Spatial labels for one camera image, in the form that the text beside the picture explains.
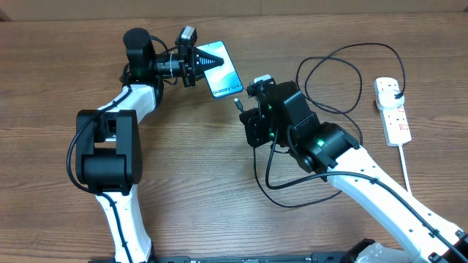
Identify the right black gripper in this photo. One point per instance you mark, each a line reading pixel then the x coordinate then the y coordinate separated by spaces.
pixel 254 128

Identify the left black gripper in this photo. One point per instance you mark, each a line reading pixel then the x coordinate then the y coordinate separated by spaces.
pixel 191 58

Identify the blue Galaxy smartphone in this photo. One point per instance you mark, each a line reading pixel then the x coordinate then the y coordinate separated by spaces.
pixel 222 80

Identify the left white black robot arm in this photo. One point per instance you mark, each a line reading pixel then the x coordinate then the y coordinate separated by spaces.
pixel 105 157

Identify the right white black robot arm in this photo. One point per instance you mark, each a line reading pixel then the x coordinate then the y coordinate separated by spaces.
pixel 327 151

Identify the white power strip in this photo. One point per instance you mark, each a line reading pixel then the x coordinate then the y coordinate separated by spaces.
pixel 394 121

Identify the white USB wall charger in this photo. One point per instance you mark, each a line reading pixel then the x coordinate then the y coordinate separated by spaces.
pixel 389 99

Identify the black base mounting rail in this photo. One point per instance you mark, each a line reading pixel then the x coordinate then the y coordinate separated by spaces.
pixel 316 257

